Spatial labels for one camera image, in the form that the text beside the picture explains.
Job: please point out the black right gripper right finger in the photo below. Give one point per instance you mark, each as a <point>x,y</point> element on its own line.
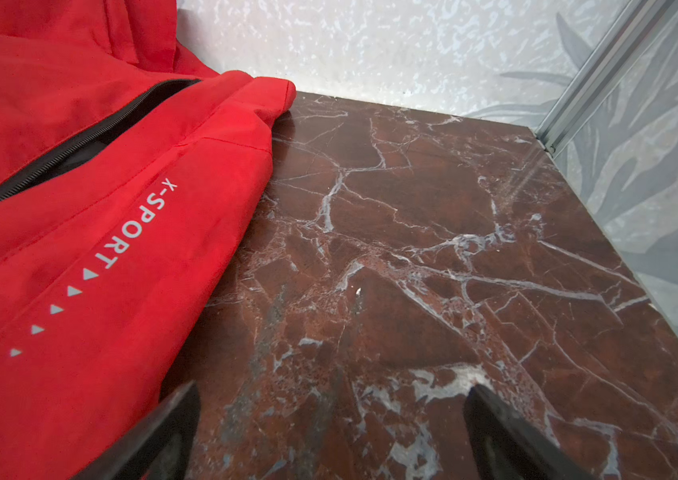
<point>506,446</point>

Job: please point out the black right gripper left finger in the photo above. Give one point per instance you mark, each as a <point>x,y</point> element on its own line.
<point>158,447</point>

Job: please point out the red X-Sport jacket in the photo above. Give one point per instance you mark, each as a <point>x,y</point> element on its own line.
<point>129,174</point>

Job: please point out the aluminium cage frame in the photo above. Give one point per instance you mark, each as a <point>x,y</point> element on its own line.
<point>632,33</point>

